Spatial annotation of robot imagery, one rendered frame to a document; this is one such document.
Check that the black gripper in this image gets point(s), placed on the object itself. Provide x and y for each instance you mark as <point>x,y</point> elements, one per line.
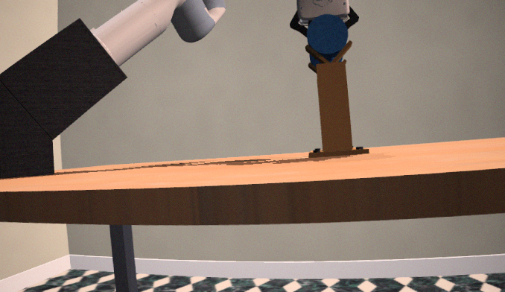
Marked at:
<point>307,10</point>

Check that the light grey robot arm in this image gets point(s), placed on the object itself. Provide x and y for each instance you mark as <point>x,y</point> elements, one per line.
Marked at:
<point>135,27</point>

